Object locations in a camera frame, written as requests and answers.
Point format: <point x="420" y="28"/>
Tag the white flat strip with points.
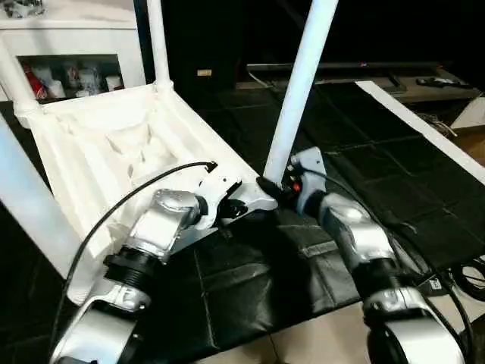
<point x="420" y="125"/>

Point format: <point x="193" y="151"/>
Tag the white plastic table top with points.
<point x="114" y="152"/>

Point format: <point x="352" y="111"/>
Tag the white low furniture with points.
<point x="470" y="114"/>

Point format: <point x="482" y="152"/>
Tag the grey object on cabinet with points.
<point x="23" y="8"/>

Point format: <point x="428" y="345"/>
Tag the black flat monitor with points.
<point x="356" y="69"/>

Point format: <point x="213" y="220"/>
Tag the black remote control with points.
<point x="443" y="81"/>

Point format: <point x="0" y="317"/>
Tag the small brown label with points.
<point x="204" y="73"/>

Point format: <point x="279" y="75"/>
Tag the white glass-door cabinet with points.
<point x="76" y="38"/>

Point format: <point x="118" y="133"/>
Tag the black mat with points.
<point x="394" y="174"/>

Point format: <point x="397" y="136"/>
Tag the white plastic table leg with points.
<point x="159" y="45"/>
<point x="30" y="205"/>
<point x="15" y="83"/>
<point x="299" y="91"/>

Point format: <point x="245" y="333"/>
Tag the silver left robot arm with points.
<point x="163" y="224"/>

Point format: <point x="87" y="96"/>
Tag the black cabinet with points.
<point x="227" y="34"/>

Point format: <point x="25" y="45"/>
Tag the black power adapter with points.
<point x="436" y="284"/>

